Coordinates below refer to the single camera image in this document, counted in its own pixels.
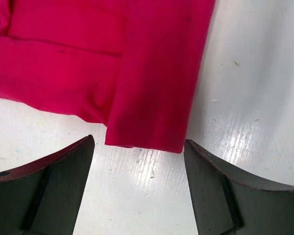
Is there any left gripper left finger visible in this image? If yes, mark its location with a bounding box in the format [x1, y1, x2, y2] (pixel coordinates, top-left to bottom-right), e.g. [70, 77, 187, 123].
[0, 135, 95, 235]

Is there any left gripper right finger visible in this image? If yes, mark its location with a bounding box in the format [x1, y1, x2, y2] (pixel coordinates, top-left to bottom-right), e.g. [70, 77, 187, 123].
[184, 140, 294, 235]

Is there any red t shirt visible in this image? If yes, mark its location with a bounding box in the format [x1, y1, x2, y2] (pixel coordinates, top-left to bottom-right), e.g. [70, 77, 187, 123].
[0, 0, 215, 153]

